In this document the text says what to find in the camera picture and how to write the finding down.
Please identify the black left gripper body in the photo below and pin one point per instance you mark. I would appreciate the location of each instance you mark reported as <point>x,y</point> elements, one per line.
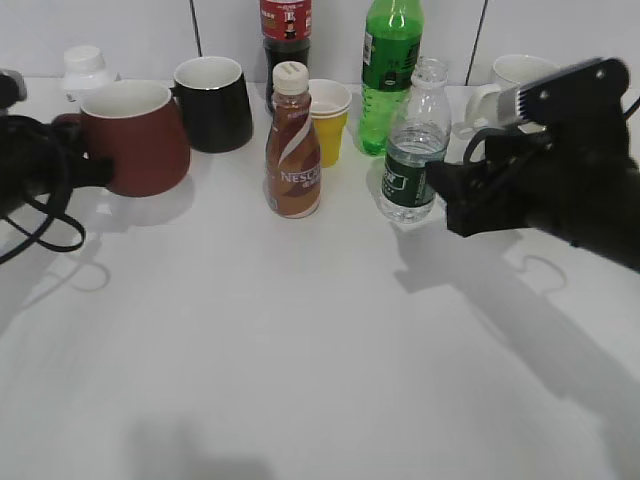
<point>62,157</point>

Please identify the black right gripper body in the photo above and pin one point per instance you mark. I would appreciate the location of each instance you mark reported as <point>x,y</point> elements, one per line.
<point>500,201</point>

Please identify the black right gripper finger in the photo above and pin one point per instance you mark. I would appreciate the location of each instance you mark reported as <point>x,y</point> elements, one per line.
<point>453,182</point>

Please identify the clear water bottle green label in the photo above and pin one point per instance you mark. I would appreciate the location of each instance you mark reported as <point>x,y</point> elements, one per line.
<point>420,133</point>

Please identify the dark red ceramic mug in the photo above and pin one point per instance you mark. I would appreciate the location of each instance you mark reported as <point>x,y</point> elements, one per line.
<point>137,125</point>

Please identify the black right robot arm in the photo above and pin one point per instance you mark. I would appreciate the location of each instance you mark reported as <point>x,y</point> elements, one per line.
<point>555,156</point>

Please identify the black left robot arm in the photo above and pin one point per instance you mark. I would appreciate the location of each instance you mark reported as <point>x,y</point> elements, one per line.
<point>19,137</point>

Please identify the white ceramic mug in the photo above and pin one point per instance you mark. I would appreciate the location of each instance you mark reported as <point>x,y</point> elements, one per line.
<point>507,72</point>

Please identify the black ceramic mug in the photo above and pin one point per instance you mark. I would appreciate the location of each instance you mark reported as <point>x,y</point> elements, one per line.
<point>213,100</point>

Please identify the white yogurt drink bottle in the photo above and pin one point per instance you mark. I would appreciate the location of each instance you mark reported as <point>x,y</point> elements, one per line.
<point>85,71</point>

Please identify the yellow paper cup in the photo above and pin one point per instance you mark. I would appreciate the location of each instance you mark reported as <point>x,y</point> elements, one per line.
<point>329,130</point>

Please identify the white inner paper cup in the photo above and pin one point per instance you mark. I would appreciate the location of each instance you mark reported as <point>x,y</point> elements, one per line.
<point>329,98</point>

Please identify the brown Nescafe coffee bottle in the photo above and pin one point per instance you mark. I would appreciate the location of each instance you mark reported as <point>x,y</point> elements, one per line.
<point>293,157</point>

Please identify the green soda bottle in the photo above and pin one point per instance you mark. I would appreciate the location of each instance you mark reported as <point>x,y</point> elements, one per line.
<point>392,41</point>

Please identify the cola bottle red label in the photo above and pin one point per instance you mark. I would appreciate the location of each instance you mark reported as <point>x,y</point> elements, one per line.
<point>286,28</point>

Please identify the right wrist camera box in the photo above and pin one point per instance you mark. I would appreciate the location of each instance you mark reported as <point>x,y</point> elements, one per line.
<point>578,89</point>

